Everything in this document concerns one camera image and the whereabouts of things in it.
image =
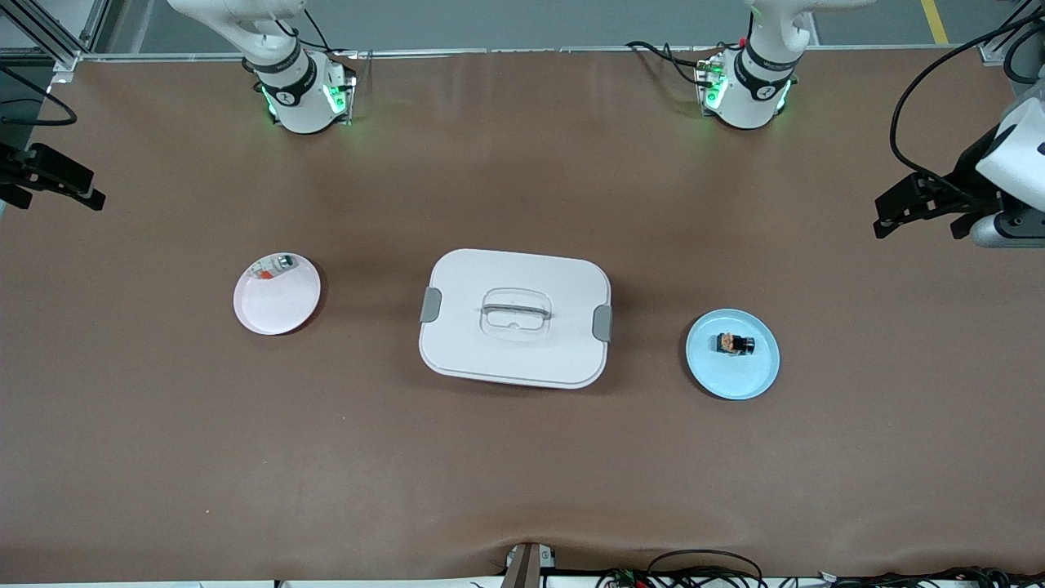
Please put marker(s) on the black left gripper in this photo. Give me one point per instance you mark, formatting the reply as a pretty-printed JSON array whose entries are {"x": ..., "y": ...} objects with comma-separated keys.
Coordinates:
[{"x": 964, "y": 176}]

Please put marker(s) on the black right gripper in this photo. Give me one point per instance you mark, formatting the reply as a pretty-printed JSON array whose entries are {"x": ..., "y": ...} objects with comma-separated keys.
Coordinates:
[{"x": 18, "y": 167}]

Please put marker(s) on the orange and black push-button switch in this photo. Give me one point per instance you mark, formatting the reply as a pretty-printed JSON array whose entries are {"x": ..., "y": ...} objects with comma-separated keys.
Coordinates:
[{"x": 735, "y": 344}]

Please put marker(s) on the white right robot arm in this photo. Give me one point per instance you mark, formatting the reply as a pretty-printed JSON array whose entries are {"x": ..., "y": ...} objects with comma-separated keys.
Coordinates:
[{"x": 298, "y": 98}]

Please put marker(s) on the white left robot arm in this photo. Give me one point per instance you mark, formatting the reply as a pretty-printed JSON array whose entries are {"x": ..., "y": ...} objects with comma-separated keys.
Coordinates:
[{"x": 755, "y": 90}]

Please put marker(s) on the white circuit breaker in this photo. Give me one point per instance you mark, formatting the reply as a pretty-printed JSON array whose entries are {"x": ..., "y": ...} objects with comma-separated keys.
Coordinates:
[{"x": 273, "y": 267}]

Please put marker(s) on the pink round plate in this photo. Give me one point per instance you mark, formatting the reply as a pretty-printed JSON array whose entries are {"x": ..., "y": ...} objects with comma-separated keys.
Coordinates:
[{"x": 277, "y": 306}]

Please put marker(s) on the light blue round plate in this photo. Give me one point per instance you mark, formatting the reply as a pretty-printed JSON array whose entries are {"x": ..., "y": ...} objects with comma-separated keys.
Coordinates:
[{"x": 731, "y": 371}]

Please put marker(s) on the grey box latch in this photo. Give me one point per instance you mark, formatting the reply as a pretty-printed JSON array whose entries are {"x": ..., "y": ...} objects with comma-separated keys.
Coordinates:
[
  {"x": 430, "y": 305},
  {"x": 602, "y": 322}
]

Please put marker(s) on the white lidded storage box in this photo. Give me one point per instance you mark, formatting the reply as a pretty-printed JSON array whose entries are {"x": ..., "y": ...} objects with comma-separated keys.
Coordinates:
[{"x": 514, "y": 359}]

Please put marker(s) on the aluminium frame profile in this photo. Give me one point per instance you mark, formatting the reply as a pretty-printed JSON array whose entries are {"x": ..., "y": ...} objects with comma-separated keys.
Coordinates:
[
  {"x": 49, "y": 37},
  {"x": 1000, "y": 45}
]

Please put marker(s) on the silver table edge rail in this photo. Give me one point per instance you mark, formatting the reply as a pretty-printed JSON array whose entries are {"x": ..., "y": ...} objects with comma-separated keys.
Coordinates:
[{"x": 490, "y": 51}]

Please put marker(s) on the brown camera mount post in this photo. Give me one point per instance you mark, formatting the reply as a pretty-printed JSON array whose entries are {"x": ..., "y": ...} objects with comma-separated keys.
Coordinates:
[{"x": 522, "y": 567}]

